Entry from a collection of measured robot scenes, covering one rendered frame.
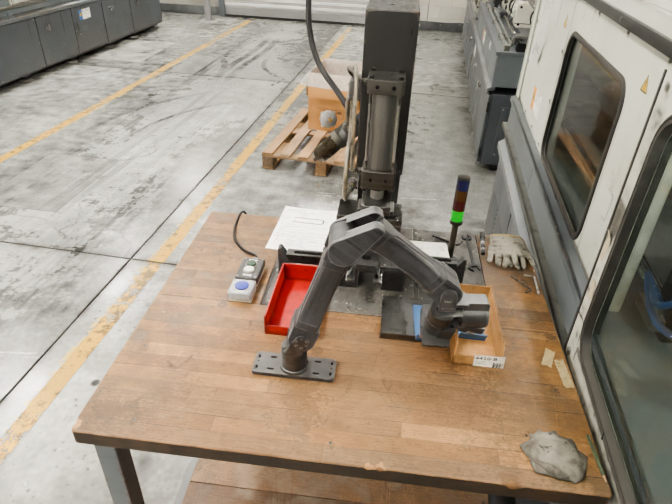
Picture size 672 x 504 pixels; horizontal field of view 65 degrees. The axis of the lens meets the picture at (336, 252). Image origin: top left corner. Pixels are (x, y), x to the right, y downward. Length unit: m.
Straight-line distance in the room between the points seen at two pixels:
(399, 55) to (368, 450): 0.92
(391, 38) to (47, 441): 2.02
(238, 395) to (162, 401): 0.17
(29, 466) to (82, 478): 0.23
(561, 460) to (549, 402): 0.17
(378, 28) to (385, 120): 0.22
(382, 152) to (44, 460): 1.80
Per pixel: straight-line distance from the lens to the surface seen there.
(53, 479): 2.43
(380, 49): 1.40
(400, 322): 1.45
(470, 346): 1.45
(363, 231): 1.04
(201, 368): 1.36
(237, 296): 1.53
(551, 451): 1.26
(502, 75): 4.48
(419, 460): 1.19
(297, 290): 1.56
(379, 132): 1.37
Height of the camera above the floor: 1.85
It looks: 33 degrees down
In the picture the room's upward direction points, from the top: 2 degrees clockwise
